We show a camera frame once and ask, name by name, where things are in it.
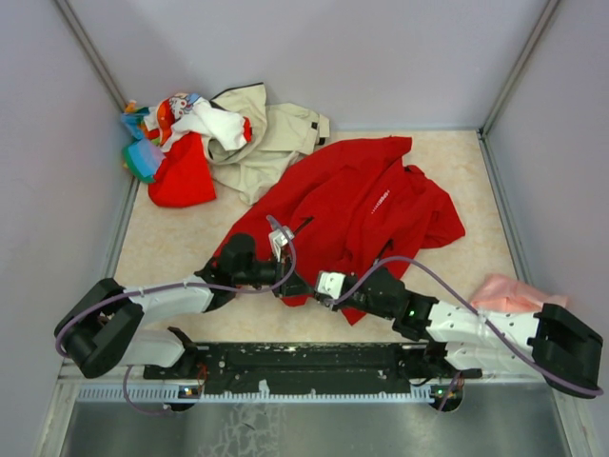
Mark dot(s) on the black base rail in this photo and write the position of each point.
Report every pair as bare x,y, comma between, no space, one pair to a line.
291,368

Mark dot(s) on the beige jacket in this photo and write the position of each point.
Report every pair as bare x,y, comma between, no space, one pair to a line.
282,134

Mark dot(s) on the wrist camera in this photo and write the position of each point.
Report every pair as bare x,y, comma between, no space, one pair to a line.
279,239
330,284

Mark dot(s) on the red zip jacket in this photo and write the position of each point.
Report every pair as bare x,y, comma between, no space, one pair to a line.
361,204

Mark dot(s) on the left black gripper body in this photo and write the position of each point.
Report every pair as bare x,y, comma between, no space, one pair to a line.
282,268

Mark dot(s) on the pink cloth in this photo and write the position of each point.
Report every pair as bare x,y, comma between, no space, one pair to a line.
502,293

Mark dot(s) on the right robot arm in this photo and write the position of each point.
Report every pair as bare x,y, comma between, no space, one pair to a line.
552,341

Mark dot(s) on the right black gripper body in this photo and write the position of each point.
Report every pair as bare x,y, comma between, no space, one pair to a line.
356,298

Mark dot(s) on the colourful striped cloth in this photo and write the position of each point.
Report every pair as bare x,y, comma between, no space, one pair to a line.
142,157

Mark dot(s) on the aluminium frame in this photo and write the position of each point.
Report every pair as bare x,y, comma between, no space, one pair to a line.
428,70

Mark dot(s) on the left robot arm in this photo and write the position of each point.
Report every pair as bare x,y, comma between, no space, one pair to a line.
111,326

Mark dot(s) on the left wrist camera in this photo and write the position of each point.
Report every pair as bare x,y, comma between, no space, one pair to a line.
279,239

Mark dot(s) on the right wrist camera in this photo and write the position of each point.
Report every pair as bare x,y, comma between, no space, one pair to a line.
330,284

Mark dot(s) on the red cloth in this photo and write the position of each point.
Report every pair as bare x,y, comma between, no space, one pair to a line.
183,180

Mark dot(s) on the white printed shirt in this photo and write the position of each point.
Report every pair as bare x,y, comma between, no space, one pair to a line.
186,113

